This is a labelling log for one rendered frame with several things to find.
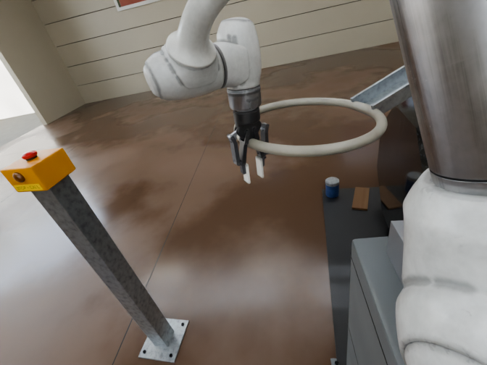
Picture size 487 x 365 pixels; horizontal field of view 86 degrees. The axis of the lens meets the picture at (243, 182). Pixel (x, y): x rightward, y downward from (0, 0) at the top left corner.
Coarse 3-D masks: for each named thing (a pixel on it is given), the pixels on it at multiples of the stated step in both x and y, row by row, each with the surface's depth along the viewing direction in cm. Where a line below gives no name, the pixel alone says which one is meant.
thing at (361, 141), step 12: (264, 108) 103; (276, 108) 105; (360, 108) 92; (384, 120) 77; (372, 132) 71; (384, 132) 74; (252, 144) 75; (264, 144) 72; (276, 144) 71; (324, 144) 68; (336, 144) 67; (348, 144) 67; (360, 144) 68; (300, 156) 69
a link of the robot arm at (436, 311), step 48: (432, 0) 15; (480, 0) 14; (432, 48) 16; (480, 48) 15; (432, 96) 18; (480, 96) 15; (432, 144) 20; (480, 144) 16; (432, 192) 20; (480, 192) 18; (432, 240) 20; (480, 240) 17; (432, 288) 20; (480, 288) 17; (432, 336) 18; (480, 336) 16
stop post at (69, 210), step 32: (32, 160) 74; (64, 160) 79; (32, 192) 78; (64, 192) 81; (64, 224) 85; (96, 224) 92; (96, 256) 93; (128, 288) 105; (160, 320) 125; (160, 352) 128
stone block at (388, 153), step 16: (400, 112) 122; (400, 128) 123; (416, 128) 105; (384, 144) 151; (400, 144) 125; (416, 144) 106; (384, 160) 153; (400, 160) 126; (416, 160) 107; (384, 176) 155; (400, 176) 128; (416, 176) 108; (384, 192) 158; (400, 192) 129; (384, 208) 160; (400, 208) 131
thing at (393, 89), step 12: (396, 72) 94; (372, 84) 94; (384, 84) 94; (396, 84) 95; (408, 84) 84; (360, 96) 94; (372, 96) 96; (384, 96) 93; (396, 96) 85; (408, 96) 87; (372, 108) 85; (384, 108) 86
